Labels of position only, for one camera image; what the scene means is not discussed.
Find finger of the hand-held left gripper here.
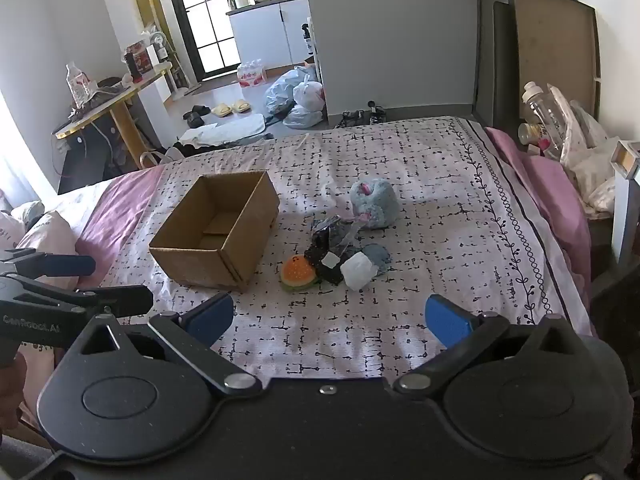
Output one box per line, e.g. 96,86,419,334
0,248,97,277
70,284,154,319

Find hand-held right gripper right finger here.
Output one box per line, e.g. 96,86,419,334
392,294,576,401

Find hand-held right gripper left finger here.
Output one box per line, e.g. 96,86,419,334
70,292,263,399

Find brown cardboard box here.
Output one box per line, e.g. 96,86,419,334
148,170,281,292

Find blue-grey soft pad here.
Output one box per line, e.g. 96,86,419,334
361,243,393,276

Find orange slice toy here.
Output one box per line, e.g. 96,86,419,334
280,256,318,292

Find white soft cube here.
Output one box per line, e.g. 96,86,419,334
340,252,378,291

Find black fuzzy toy white tag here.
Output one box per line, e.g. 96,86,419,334
305,242,346,286

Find person's left hand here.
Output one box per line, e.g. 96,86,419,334
0,352,28,431

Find pale pink pillow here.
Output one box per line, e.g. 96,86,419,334
14,210,83,291

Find pink bed cover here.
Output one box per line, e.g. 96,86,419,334
74,127,596,336

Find clear bag with dark item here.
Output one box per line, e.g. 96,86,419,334
340,217,365,256

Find grey plush toy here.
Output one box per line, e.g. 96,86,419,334
348,178,401,231

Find table with wooden legs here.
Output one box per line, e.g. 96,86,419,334
52,67,173,171

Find dark clothes pile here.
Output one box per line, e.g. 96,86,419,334
160,140,216,162

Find dark cloth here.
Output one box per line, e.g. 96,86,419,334
75,77,136,113

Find clear water bottle red label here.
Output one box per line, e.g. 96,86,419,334
66,62,91,108

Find white floor cloth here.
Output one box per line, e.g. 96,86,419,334
179,113,266,148

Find small yellow-capped bottle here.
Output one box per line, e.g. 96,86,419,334
517,121,546,147

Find heap of clear plastic bags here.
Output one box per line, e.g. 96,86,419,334
550,85,621,216

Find red box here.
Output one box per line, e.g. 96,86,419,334
125,42,155,76

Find white standing fan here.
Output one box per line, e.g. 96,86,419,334
150,30,191,98

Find clear plastic bag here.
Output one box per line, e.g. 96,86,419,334
282,105,325,128

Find pile of black gear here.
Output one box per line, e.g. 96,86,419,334
334,100,388,128

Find large clear bottle white cap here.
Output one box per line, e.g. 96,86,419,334
522,81,566,161

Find blue-grey plastic bag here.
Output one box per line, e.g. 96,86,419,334
263,66,318,113

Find white plastic bag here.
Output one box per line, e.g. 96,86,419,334
292,80,326,111

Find pack of water bottles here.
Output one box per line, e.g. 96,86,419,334
236,59,268,87

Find dark grey board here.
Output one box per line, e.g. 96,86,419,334
492,0,526,136

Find black framed glass door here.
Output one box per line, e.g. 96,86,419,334
165,0,241,81

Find white kitchen cabinet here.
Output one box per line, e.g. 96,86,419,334
227,0,313,68

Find brown board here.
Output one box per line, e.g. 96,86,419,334
507,0,601,121

